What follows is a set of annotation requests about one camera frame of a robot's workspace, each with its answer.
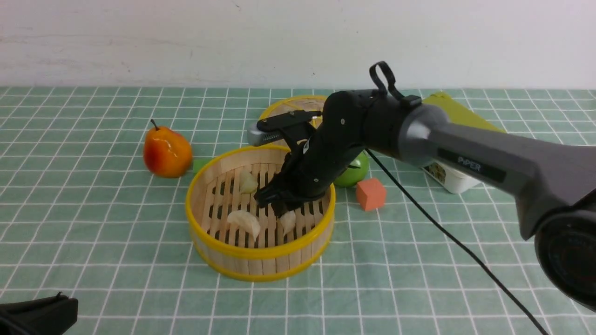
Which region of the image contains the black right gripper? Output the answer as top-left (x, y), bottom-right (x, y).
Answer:
top-left (254, 112), bottom-right (365, 218)

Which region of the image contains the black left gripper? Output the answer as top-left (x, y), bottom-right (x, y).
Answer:
top-left (0, 292), bottom-right (79, 335)

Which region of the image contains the dumpling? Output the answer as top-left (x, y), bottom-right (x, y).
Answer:
top-left (278, 211), bottom-right (297, 236)
top-left (227, 210), bottom-right (261, 241)
top-left (239, 169), bottom-right (259, 194)

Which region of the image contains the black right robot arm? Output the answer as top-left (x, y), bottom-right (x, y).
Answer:
top-left (247, 89), bottom-right (596, 310)

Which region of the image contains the bamboo steamer tray yellow rim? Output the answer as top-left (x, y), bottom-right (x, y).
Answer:
top-left (185, 146), bottom-right (336, 282)

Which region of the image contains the woven bamboo steamer lid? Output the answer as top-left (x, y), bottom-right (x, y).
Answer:
top-left (247, 95), bottom-right (326, 147)

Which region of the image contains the small green block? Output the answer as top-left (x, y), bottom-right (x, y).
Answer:
top-left (192, 158), bottom-right (211, 174)

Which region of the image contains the green round toy fruit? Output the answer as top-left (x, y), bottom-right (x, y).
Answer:
top-left (334, 151), bottom-right (370, 188)

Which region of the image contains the orange foam cube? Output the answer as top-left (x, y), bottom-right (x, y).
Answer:
top-left (355, 178), bottom-right (387, 212)

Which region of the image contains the orange red toy pear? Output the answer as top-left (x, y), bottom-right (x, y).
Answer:
top-left (142, 119), bottom-right (192, 178)

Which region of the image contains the green checkered tablecloth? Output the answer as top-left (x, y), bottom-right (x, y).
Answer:
top-left (0, 87), bottom-right (596, 335)

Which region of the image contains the green lid white storage box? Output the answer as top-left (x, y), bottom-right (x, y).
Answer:
top-left (423, 91), bottom-right (505, 194)

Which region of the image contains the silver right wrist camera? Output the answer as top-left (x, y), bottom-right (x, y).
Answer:
top-left (245, 121), bottom-right (283, 147)

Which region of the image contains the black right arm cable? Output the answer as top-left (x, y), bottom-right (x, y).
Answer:
top-left (366, 61), bottom-right (552, 335)

